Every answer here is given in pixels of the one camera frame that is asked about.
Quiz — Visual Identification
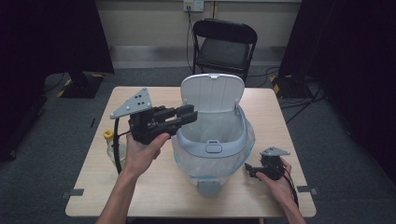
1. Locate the clear plastic bin liner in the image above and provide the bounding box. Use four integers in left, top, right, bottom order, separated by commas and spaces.
172, 105, 257, 185

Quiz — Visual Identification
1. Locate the black wall socket cable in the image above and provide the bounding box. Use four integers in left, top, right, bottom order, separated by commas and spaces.
185, 5, 194, 73

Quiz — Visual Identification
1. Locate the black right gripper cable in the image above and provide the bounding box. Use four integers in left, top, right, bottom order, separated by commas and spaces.
273, 161, 301, 209

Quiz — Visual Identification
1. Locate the grey table edge bracket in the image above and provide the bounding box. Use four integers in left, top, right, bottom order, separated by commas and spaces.
296, 185, 319, 196
60, 188, 86, 200

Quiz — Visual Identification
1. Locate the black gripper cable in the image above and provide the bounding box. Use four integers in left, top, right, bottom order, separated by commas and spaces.
273, 161, 301, 209
112, 117, 123, 175

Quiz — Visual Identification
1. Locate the dark curtain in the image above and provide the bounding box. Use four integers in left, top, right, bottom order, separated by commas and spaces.
0, 0, 115, 163
277, 0, 396, 185

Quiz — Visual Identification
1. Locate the black floor cable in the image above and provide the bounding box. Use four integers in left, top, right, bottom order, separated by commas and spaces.
279, 81, 327, 125
242, 65, 281, 89

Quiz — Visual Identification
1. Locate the clear bottle yellow cap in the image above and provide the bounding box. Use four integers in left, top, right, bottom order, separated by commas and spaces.
103, 129, 128, 171

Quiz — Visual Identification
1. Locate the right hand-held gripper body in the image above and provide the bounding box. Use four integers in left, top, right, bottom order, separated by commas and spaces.
259, 147, 291, 182

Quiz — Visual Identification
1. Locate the person's left hand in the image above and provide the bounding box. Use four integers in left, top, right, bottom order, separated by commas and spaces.
123, 132, 172, 179

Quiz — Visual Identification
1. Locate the white trash can grey lid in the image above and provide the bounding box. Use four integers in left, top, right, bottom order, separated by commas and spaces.
170, 73, 257, 197

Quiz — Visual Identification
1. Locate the black stand base striped tape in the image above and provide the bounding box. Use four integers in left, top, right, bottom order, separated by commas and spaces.
269, 74, 316, 100
56, 71, 106, 100

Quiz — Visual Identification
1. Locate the white wall socket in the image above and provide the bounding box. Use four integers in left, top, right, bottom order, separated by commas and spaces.
182, 0, 205, 13

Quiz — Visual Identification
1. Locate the person's right hand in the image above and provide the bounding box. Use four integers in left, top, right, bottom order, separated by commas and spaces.
255, 156, 294, 207

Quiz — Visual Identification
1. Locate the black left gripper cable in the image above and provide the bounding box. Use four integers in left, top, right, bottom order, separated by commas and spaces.
112, 117, 123, 175

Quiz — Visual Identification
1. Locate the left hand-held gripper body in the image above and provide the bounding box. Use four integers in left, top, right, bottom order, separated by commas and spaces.
108, 87, 171, 146

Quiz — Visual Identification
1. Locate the black folding chair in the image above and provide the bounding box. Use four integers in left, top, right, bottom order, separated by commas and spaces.
191, 18, 259, 83

